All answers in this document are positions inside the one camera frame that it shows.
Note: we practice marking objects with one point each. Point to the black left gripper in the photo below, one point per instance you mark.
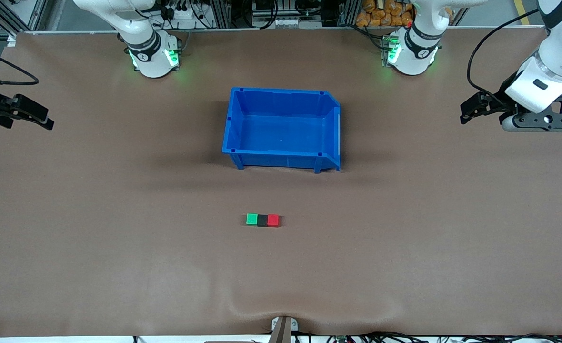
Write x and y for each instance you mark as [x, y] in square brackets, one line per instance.
[498, 103]

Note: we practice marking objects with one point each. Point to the small red cube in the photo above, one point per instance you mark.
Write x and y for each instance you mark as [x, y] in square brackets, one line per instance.
[273, 220]

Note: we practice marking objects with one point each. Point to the small green cube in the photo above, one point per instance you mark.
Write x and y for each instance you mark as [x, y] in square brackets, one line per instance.
[252, 219]

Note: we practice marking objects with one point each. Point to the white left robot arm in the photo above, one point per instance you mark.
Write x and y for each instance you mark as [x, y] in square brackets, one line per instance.
[552, 52]

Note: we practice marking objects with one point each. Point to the small black cube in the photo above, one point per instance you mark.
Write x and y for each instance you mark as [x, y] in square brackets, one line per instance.
[262, 220]

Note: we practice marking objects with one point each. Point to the orange packet pile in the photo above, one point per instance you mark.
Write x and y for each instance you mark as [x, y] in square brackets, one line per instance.
[381, 16]

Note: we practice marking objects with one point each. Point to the brown table mat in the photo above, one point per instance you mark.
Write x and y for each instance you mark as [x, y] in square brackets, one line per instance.
[119, 267]

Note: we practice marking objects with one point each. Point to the white power strip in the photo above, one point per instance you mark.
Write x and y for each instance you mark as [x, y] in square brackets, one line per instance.
[185, 13]

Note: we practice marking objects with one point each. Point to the blue plastic storage bin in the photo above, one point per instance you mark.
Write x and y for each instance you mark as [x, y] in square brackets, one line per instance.
[281, 133]

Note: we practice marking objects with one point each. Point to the white connector strip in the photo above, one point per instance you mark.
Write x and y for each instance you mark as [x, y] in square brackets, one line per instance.
[295, 22]

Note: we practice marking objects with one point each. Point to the metal table edge clamp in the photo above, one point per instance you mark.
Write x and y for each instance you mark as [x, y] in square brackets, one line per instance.
[283, 328]

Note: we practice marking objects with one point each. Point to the metal corner bracket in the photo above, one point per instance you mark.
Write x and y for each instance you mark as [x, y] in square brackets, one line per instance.
[11, 40]

